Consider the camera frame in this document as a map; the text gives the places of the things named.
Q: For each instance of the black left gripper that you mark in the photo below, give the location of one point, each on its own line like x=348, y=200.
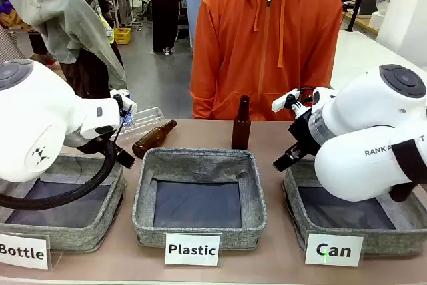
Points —
x=125, y=159

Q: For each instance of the white paper roll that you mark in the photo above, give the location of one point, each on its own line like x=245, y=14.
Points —
x=378, y=20

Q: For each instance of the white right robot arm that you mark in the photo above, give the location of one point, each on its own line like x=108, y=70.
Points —
x=353, y=151

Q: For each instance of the grey fabric basket plastic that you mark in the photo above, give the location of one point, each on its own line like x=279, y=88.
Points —
x=200, y=161

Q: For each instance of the person in black trousers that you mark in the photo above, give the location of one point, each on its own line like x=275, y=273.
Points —
x=163, y=4

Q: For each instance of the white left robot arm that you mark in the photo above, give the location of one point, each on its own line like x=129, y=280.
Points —
x=33, y=115

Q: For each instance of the person in grey jacket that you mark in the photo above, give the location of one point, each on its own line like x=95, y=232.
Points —
x=60, y=14

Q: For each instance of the yellow plastic crate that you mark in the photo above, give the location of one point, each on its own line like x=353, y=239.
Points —
x=122, y=35

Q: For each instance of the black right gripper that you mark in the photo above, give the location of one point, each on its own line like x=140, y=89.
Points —
x=305, y=135

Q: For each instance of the grey fabric basket can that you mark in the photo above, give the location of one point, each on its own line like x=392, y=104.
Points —
x=393, y=240

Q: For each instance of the black office chair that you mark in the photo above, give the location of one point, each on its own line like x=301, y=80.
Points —
x=143, y=8

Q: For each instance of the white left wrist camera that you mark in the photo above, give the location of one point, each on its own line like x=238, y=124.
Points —
x=126, y=102

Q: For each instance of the clear plastic bag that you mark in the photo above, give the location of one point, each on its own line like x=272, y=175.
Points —
x=383, y=3

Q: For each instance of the white sign reading Plastic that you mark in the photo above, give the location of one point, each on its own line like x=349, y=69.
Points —
x=192, y=249

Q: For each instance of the grey fabric basket bottle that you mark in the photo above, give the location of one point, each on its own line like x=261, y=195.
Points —
x=66, y=236

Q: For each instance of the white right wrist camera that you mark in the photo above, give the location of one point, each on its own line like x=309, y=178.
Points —
x=283, y=100

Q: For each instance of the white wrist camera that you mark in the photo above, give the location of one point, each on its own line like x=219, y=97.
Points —
x=283, y=100
x=126, y=102

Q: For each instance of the white sign reading Can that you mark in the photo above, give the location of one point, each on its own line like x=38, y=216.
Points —
x=333, y=250

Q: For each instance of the person in orange hoodie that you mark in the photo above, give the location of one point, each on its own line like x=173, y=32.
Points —
x=267, y=48

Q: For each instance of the white sign reading Bottle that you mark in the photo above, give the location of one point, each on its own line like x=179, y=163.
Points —
x=20, y=251

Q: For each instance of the crushed silver blue can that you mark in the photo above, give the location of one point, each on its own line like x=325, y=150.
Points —
x=124, y=92

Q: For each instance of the clear plastic bottle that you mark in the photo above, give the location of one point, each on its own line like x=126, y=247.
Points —
x=150, y=118

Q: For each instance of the brown glass bottle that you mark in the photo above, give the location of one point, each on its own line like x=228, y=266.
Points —
x=150, y=139
x=240, y=131

